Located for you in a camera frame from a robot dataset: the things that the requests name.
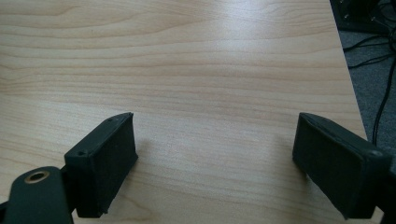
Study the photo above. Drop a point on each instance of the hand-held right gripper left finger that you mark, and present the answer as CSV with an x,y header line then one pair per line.
x,y
102,165

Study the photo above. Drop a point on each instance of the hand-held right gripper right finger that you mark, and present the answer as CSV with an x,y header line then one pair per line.
x,y
337,165

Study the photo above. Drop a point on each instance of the black equipment base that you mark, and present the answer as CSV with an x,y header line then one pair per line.
x,y
358,15

